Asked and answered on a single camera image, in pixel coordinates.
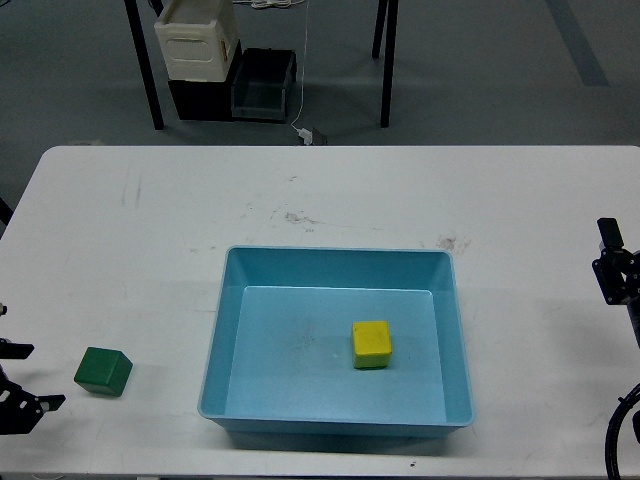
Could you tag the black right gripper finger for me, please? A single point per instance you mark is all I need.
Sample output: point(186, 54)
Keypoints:
point(617, 269)

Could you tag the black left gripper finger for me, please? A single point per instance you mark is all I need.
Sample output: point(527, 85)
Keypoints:
point(14, 351)
point(21, 410)

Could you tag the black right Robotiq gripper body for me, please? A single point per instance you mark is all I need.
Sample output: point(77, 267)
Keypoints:
point(633, 309)

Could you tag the green cube block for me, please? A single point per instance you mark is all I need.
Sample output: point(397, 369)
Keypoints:
point(103, 371)

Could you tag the yellow cube block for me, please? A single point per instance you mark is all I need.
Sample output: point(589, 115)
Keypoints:
point(371, 344)

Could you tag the light blue plastic box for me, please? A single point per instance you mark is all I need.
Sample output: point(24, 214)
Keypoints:
point(280, 359)

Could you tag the dark brown crate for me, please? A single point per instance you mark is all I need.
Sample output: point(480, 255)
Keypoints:
point(206, 101)

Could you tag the white power adapter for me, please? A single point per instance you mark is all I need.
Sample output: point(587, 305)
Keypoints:
point(305, 136)

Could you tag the black table leg right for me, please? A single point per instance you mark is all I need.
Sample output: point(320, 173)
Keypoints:
point(384, 40)

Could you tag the black table leg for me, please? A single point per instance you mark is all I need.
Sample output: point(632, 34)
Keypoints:
point(140, 46)
point(384, 40)

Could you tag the grey plastic bin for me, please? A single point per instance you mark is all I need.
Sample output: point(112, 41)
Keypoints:
point(261, 87)

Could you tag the cream plastic crate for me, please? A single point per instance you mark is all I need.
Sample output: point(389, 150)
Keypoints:
point(198, 39)

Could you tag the black table leg left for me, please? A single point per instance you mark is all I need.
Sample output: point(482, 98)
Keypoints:
point(140, 46)

